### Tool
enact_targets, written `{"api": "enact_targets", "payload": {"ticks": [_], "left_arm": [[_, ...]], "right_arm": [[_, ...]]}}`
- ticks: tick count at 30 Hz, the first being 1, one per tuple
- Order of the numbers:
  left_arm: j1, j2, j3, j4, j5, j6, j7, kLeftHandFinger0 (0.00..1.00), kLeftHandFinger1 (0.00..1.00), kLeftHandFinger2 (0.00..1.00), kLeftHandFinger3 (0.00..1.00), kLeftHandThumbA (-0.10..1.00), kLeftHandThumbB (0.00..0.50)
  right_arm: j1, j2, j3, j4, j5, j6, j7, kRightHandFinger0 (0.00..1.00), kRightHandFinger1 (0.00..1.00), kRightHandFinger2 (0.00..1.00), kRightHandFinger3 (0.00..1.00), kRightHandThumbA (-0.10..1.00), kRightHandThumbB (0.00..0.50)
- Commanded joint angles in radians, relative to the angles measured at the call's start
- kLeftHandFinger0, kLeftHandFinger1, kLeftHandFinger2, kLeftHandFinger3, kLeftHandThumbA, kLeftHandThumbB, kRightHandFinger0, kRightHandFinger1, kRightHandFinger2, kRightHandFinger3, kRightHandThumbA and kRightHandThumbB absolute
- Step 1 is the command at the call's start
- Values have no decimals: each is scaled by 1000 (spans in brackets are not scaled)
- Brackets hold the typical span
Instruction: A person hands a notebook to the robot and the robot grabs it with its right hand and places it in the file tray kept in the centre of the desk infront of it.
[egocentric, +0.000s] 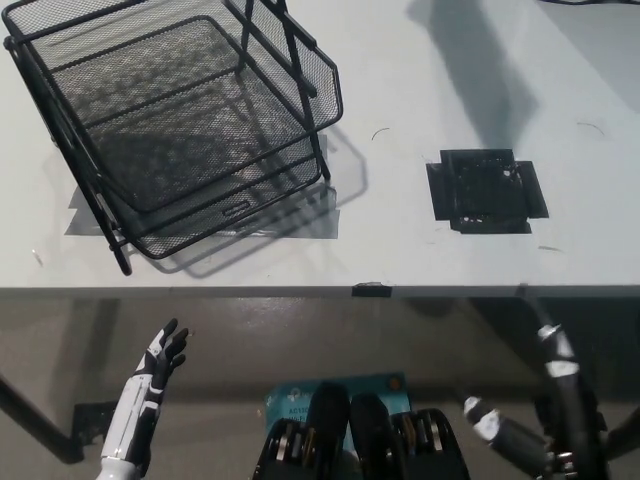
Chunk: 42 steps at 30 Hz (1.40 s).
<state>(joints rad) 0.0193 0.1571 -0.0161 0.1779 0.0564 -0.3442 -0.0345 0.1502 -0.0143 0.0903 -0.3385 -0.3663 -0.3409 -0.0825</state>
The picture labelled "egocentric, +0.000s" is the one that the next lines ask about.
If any small black tape strip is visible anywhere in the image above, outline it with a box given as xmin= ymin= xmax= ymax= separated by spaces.
xmin=351 ymin=282 xmax=394 ymax=300

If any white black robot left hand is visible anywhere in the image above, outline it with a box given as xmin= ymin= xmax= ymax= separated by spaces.
xmin=101 ymin=318 xmax=191 ymax=465

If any teal cardboard box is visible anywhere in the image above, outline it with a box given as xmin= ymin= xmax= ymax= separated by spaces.
xmin=263 ymin=370 xmax=414 ymax=451

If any black tape square patch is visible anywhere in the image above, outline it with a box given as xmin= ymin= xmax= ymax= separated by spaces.
xmin=425 ymin=147 xmax=550 ymax=236

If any grey tape patch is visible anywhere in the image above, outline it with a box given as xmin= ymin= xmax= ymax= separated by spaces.
xmin=63 ymin=132 xmax=342 ymax=242

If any black desk leg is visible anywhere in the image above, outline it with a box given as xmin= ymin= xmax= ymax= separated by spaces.
xmin=0 ymin=373 xmax=85 ymax=462
xmin=602 ymin=410 xmax=640 ymax=452

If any black mesh file tray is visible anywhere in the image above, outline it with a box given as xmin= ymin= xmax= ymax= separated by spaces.
xmin=1 ymin=0 xmax=346 ymax=277

